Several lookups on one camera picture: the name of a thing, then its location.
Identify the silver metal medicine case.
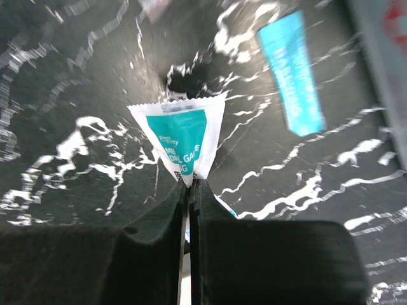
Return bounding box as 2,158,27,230
347,0,406,169

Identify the small teal sachet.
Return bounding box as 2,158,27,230
258,11,326,137

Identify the blue bandage packet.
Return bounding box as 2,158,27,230
137,0,172,23

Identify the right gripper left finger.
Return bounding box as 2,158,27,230
1,183,186,304

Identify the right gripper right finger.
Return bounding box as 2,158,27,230
189,180,369,304

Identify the teal white wipes packet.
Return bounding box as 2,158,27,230
127,91,228,305

